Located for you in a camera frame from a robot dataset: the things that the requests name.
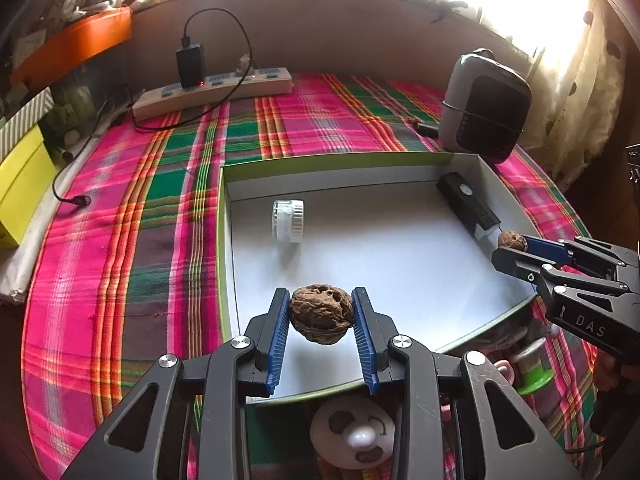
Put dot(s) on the white panda face ball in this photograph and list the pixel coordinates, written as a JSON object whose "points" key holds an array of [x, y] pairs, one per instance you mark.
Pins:
{"points": [[352, 432]]}

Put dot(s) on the person's right hand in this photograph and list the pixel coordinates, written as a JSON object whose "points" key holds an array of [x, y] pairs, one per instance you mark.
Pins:
{"points": [[606, 373]]}

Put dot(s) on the pink clip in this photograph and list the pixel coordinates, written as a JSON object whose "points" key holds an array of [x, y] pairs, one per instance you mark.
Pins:
{"points": [[506, 369]]}

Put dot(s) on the white green-edged cardboard tray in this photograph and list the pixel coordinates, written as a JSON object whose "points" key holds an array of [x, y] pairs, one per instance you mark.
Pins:
{"points": [[372, 220]]}

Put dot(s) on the beige power strip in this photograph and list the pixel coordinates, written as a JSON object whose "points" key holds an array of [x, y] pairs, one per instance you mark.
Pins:
{"points": [[171, 98]]}

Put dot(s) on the cream dotted curtain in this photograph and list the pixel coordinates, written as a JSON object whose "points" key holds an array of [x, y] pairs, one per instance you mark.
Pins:
{"points": [[578, 85]]}

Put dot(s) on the grey black portable heater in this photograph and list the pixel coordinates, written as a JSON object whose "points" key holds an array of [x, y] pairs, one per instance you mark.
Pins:
{"points": [[485, 107]]}

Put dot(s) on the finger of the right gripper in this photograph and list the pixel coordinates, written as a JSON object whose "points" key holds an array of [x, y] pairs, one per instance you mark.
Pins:
{"points": [[521, 265], [556, 252]]}

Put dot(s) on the white plug adapter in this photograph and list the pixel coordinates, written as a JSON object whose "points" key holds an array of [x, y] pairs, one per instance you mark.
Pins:
{"points": [[245, 66]]}

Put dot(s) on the green white spool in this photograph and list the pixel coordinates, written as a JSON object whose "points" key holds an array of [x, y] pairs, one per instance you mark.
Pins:
{"points": [[532, 373]]}

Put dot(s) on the black mesh device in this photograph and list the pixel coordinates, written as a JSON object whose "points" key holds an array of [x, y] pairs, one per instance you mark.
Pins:
{"points": [[473, 213]]}

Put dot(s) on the brown walnut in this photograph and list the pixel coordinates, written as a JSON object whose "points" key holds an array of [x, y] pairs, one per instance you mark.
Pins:
{"points": [[321, 313], [512, 239]]}

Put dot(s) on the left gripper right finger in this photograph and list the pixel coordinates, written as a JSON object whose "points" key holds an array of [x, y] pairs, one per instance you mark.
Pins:
{"points": [[371, 345]]}

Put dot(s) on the striped white box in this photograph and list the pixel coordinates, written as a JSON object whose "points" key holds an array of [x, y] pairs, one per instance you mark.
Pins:
{"points": [[27, 117]]}

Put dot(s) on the orange planter box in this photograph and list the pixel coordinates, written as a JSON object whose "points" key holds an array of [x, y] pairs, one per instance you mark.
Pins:
{"points": [[72, 46]]}

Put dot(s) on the black charger adapter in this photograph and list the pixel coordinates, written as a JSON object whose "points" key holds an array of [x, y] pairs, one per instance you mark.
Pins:
{"points": [[191, 66]]}

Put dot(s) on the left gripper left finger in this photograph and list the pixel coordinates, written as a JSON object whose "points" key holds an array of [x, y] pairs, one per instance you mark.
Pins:
{"points": [[270, 346]]}

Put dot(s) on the pink plaid bedspread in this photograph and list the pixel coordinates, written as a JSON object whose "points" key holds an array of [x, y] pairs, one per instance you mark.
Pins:
{"points": [[134, 275]]}

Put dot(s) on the yellow box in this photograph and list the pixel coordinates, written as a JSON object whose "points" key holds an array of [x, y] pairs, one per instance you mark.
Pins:
{"points": [[26, 173]]}

